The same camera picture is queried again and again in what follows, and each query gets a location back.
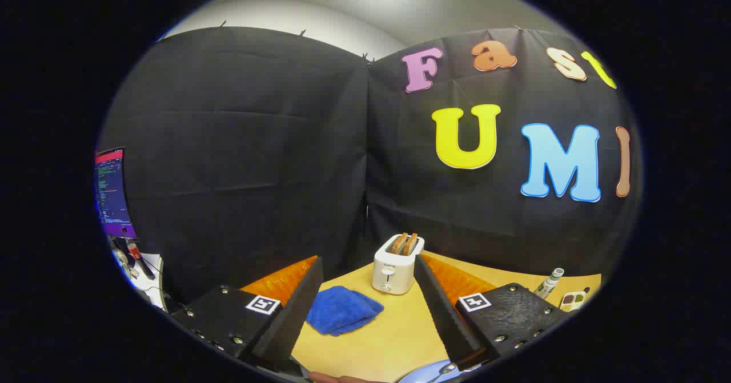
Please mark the white toaster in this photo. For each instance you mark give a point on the white toaster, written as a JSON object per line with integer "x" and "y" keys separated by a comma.
{"x": 394, "y": 271}

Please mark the blue folded cloth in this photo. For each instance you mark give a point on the blue folded cloth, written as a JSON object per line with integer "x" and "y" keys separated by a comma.
{"x": 342, "y": 311}

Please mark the blue round plate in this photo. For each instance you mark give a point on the blue round plate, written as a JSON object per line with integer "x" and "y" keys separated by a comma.
{"x": 420, "y": 376}

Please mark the white drink bottle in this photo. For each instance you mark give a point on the white drink bottle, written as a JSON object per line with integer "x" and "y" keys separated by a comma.
{"x": 549, "y": 285}

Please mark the white sectioned snack tray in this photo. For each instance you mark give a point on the white sectioned snack tray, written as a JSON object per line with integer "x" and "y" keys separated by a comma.
{"x": 573, "y": 299}

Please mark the toasted bread slice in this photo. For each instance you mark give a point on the toasted bread slice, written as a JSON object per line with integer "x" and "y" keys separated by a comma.
{"x": 399, "y": 243}
{"x": 411, "y": 245}

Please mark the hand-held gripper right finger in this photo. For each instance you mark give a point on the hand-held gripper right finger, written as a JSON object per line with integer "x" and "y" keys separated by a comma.
{"x": 451, "y": 320}

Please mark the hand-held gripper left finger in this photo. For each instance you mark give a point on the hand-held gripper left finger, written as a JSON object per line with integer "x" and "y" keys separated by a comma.
{"x": 291, "y": 320}

